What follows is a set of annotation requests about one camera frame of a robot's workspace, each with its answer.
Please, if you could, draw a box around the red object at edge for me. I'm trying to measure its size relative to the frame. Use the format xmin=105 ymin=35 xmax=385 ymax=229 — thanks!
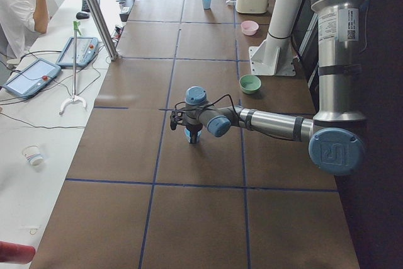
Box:
xmin=1 ymin=241 xmax=36 ymax=265

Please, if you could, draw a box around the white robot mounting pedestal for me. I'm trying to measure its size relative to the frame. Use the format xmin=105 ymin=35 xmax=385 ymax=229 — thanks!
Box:
xmin=249 ymin=0 xmax=302 ymax=76

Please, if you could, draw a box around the green bowl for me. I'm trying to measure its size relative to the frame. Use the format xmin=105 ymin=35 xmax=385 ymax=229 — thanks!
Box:
xmin=239 ymin=74 xmax=261 ymax=94

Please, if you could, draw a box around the pink bowl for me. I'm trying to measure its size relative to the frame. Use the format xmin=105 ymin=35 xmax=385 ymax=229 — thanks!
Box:
xmin=241 ymin=20 xmax=259 ymax=36

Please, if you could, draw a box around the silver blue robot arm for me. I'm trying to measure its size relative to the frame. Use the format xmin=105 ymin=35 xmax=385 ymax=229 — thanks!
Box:
xmin=170 ymin=0 xmax=367 ymax=176

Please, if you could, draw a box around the aluminium frame post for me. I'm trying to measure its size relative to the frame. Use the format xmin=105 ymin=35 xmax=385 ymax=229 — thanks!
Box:
xmin=87 ymin=0 xmax=118 ymax=62

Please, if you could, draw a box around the black computer mouse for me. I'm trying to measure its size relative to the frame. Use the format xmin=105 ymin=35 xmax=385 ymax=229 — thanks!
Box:
xmin=76 ymin=11 xmax=89 ymax=20

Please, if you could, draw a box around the white paper cup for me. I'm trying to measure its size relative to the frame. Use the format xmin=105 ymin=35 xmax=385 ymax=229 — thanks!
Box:
xmin=21 ymin=145 xmax=43 ymax=166

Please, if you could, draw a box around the person in white shirt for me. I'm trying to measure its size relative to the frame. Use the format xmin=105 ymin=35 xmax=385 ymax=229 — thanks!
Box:
xmin=1 ymin=0 xmax=50 ymax=59

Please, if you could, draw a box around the blue teach pendant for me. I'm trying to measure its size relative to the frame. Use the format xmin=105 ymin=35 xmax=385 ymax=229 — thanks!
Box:
xmin=56 ymin=37 xmax=99 ymax=69
xmin=3 ymin=59 xmax=61 ymax=99

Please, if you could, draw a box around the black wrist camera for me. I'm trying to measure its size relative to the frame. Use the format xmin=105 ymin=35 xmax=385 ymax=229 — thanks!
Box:
xmin=169 ymin=110 xmax=183 ymax=130

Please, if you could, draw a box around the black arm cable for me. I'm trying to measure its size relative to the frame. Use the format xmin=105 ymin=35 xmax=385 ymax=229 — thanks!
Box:
xmin=174 ymin=94 xmax=303 ymax=140

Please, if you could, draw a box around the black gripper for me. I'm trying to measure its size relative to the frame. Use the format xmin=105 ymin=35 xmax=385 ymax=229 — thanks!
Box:
xmin=187 ymin=123 xmax=202 ymax=144

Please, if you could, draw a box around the light blue cup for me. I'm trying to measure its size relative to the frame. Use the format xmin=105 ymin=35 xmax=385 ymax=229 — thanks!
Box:
xmin=184 ymin=129 xmax=202 ymax=143
xmin=202 ymin=0 xmax=212 ymax=9

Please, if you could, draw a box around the cream toaster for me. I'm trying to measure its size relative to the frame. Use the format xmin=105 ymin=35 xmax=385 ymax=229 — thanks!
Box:
xmin=236 ymin=0 xmax=269 ymax=14

